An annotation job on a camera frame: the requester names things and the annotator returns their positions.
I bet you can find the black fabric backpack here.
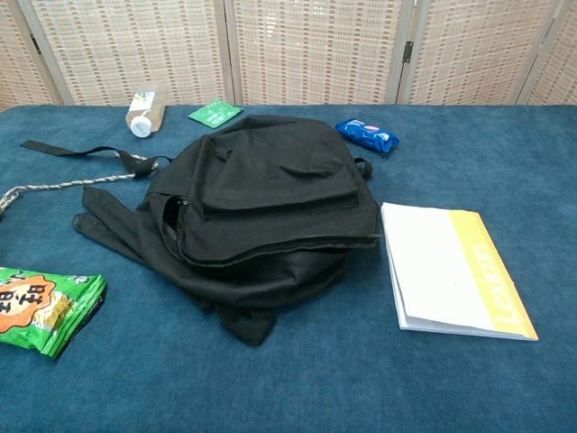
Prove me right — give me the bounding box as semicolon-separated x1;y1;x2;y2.
20;115;383;347

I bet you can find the white and yellow notebook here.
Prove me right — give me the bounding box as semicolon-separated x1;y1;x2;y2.
380;201;540;342

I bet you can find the blue cookie packet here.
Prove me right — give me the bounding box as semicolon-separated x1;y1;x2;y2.
334;117;400;155

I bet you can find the green tea sachet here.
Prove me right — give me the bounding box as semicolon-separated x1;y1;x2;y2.
187;97;244;125

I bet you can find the blue felt table cover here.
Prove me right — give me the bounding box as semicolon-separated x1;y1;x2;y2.
0;104;577;433

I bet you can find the woven folding screen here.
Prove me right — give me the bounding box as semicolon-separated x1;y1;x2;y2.
0;0;577;113

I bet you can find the clear plastic bottle white cap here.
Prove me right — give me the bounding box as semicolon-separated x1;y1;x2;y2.
124;83;168;139

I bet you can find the green orange snack bag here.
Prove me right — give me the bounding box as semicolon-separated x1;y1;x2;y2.
0;265;108;361

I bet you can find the braided white brown rope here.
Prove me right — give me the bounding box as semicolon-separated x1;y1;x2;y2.
0;151;160;222

